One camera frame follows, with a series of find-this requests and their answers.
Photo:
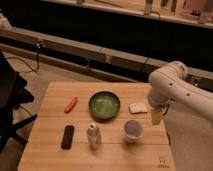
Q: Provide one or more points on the cream tapered gripper tip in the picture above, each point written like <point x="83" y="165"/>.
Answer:
<point x="156" y="116"/>

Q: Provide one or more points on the small white bottle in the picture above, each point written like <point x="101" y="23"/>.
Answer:
<point x="94" y="136"/>

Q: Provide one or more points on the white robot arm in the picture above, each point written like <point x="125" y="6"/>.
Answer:
<point x="168" y="82"/>

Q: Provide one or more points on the white paper cup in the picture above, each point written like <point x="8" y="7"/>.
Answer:
<point x="132" y="131"/>

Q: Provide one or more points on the green bowl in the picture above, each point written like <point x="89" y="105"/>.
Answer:
<point x="104" y="105"/>

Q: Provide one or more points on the orange carrot toy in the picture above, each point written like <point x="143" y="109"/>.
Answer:
<point x="70" y="106"/>

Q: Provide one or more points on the black remote control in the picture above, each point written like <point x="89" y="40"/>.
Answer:
<point x="67" y="137"/>

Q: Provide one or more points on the black office chair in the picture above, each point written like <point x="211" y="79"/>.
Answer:
<point x="12" y="95"/>

